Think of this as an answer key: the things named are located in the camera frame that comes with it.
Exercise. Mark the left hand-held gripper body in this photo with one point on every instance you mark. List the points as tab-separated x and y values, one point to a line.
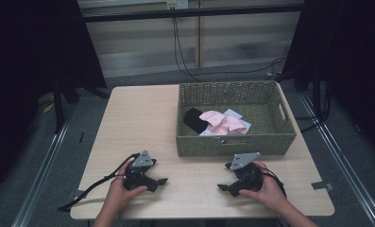
137	176

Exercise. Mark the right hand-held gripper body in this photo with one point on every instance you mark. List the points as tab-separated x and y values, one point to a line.
249	178

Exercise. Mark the person's left hand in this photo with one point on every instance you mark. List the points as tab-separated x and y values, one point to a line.
119	195

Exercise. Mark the person's right hand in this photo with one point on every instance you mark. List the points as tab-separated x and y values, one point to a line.
271	195

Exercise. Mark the pink cloth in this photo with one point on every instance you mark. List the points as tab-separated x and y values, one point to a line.
234	113
221	123

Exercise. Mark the black cloth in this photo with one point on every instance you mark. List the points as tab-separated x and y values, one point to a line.
194	120

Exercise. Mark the grey tape strip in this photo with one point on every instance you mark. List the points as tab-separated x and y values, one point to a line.
322	185
78	193

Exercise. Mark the green woven basket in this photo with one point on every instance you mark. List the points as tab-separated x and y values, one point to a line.
264	110

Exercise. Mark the black metal stand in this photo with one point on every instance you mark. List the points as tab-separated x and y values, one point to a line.
58	107
316	94

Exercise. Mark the yellow floor tag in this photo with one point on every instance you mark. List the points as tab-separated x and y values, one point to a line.
48	108

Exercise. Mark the dark curtain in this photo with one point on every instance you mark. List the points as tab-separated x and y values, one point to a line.
34	56
349	63

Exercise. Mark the black horizontal bar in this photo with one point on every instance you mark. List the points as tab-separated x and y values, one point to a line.
188	12

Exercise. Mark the metal floor rail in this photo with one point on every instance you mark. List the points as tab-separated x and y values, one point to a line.
40	176
345	170

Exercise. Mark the white wall socket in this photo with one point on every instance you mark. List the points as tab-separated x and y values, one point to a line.
177	4

